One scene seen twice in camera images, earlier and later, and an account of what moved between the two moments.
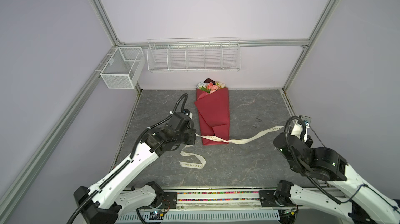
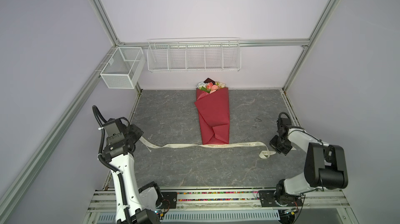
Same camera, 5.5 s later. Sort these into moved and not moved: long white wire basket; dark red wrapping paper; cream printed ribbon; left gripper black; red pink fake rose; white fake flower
Moved: cream printed ribbon; left gripper black
Not moved: long white wire basket; dark red wrapping paper; red pink fake rose; white fake flower
